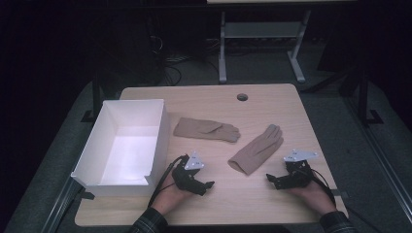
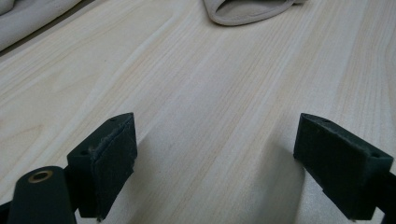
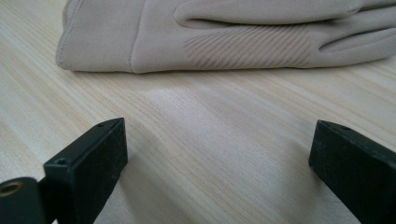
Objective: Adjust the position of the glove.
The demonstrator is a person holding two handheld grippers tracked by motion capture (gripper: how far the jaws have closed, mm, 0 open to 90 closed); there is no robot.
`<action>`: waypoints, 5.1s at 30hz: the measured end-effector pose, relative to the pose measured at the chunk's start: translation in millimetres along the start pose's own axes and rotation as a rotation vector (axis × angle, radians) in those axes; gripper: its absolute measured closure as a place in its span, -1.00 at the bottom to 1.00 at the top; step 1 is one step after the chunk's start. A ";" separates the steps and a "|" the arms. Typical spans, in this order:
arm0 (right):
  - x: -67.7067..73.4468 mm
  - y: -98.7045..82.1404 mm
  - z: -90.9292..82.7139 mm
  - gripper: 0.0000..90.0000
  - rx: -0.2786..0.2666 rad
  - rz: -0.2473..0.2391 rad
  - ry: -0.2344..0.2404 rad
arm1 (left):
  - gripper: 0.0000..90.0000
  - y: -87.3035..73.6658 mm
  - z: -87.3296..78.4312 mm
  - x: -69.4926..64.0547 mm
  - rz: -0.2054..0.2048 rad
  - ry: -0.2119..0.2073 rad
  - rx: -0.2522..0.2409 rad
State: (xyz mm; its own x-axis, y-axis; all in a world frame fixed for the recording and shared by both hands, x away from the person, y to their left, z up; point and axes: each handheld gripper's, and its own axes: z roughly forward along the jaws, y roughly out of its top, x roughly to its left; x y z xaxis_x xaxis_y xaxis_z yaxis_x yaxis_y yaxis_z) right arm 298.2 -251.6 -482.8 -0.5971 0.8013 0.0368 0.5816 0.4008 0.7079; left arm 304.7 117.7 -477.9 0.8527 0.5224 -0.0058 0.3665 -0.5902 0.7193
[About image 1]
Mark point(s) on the beige glove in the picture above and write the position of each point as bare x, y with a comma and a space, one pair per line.
256, 152
200, 129

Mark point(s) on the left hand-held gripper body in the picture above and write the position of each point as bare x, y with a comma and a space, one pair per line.
186, 176

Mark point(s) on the white cardboard box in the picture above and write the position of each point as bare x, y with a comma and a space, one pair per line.
129, 152

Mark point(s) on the grey metal stand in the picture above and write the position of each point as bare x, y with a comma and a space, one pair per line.
259, 30

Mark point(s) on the person's left hand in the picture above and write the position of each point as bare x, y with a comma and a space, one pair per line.
168, 199

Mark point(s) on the aluminium floor rail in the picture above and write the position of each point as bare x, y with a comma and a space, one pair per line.
382, 155
60, 210

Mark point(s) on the person's right hand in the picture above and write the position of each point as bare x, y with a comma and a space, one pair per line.
312, 195

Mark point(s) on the black metal stand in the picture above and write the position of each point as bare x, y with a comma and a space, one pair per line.
96, 97
363, 97

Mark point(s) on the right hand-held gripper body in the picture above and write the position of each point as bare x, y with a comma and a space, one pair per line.
296, 171

